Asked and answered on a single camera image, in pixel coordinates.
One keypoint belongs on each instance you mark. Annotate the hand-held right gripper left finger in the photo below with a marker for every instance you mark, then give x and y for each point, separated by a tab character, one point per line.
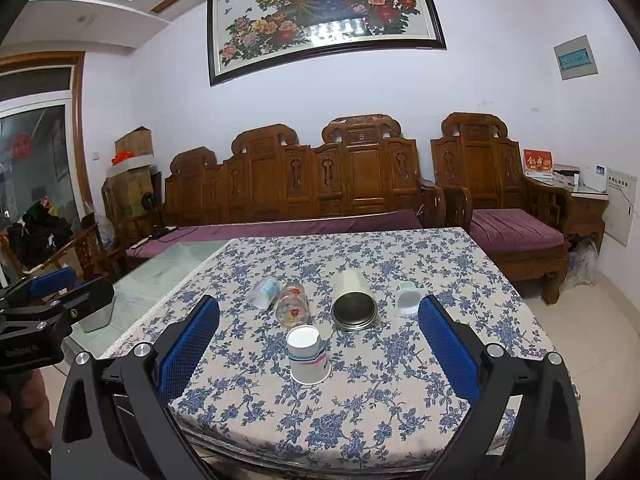
190	347

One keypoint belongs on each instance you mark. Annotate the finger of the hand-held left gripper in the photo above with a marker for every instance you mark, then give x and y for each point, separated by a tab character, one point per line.
85	302
50	281

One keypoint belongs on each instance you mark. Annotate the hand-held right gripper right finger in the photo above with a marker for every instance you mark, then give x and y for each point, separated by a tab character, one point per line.
445	345

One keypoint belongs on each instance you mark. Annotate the small white green cup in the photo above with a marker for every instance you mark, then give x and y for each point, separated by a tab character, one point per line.
407	302

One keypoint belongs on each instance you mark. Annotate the cream steel tumbler cup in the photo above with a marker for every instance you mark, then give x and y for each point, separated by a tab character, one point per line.
352	285

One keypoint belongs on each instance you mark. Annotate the glass cup with red flowers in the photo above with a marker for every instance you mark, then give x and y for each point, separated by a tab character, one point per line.
292	305

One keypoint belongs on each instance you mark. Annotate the striped white paper cup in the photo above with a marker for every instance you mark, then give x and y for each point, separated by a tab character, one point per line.
307	360

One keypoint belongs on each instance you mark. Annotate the person's left hand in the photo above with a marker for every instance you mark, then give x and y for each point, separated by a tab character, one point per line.
40	410

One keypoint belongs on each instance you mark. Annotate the pile of dark clothes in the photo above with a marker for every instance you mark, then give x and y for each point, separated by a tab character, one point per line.
40	232

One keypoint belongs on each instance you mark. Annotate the wooden side chair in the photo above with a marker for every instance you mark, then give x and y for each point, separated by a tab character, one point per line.
85	245

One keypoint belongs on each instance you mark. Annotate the clear plastic bag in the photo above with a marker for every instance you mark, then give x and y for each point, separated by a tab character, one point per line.
107	232
580	265

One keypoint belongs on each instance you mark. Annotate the blue floral tablecloth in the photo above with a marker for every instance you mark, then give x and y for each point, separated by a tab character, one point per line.
390	395

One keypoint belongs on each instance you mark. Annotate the glass top table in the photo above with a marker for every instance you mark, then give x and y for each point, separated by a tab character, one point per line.
160	270

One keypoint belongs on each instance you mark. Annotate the large cardboard box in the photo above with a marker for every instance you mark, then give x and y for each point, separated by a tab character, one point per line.
127	192

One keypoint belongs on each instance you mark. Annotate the square purple seat cushion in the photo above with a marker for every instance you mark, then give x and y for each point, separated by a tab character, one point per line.
515	230

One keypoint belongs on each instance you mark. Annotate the red window decoration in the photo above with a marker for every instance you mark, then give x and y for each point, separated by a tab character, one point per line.
21	146

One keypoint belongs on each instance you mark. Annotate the orange cloth item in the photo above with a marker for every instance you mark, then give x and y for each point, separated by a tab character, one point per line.
121	158

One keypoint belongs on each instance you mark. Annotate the long purple sofa cushion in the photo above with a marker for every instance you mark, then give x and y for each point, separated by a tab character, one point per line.
280	227

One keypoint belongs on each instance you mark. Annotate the small cardboard box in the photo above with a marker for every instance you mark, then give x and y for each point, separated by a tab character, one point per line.
134	142

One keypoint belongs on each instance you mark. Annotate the wood framed glass door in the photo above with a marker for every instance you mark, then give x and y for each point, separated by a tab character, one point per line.
77	110

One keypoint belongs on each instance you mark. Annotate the carved wooden armchair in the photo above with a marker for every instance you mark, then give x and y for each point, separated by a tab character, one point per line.
480	160

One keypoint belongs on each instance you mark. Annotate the wooden side table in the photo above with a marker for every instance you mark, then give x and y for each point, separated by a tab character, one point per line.
585	210

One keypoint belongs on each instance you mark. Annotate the carved wooden sofa bench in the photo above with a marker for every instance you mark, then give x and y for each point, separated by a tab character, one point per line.
360	170

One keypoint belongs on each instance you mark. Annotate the red gift box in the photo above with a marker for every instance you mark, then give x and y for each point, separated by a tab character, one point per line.
537	162

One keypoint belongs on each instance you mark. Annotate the grey desktop device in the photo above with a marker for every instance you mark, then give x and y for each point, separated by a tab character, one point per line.
566	174

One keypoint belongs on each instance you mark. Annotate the white desktop device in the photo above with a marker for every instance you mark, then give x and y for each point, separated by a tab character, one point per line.
599	179

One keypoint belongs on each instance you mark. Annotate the grey electrical panel box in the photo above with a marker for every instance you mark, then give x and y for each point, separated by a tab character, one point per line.
576	57

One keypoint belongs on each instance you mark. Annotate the framed peacock flower painting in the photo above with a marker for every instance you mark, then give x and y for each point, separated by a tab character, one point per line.
325	10

